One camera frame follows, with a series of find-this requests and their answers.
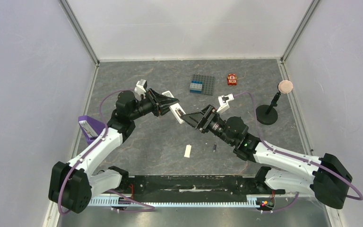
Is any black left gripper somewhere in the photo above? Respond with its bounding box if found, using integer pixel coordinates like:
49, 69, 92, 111
129, 88, 179, 121

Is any white battery cover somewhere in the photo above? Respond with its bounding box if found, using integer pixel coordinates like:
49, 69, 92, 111
184, 144, 192, 158

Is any white remote control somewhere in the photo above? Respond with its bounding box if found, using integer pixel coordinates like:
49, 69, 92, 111
162, 90, 186, 124

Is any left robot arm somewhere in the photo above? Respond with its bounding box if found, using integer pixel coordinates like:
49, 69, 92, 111
48, 89, 179, 215

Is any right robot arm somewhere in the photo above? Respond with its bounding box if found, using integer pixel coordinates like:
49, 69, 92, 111
181, 105, 352, 210

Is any grey lego baseplate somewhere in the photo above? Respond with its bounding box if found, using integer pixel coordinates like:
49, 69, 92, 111
191, 74, 215, 96

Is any red toy block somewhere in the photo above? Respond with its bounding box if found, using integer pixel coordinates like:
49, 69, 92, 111
227, 74, 237, 86

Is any black microphone stand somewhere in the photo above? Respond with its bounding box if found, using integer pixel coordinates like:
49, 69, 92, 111
256, 92, 281, 125

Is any purple holder block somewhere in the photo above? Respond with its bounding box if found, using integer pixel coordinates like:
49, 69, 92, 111
78, 115, 105, 145

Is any beige microphone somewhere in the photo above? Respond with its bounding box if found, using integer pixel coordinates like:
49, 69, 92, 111
277, 80, 294, 94

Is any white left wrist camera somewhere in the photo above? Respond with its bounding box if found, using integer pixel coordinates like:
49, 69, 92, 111
134, 79, 147, 96

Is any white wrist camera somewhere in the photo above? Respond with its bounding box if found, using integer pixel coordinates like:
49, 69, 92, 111
217, 94, 234, 114
134, 79, 147, 96

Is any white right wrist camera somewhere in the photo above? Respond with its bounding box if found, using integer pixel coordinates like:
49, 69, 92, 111
217, 94, 234, 114

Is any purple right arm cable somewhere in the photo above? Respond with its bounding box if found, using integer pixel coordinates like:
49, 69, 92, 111
233, 91, 363, 214

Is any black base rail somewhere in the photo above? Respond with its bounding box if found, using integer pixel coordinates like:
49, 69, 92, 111
115, 166, 285, 203

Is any white slotted cable duct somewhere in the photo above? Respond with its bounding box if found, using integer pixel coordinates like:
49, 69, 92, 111
88, 194, 260, 209

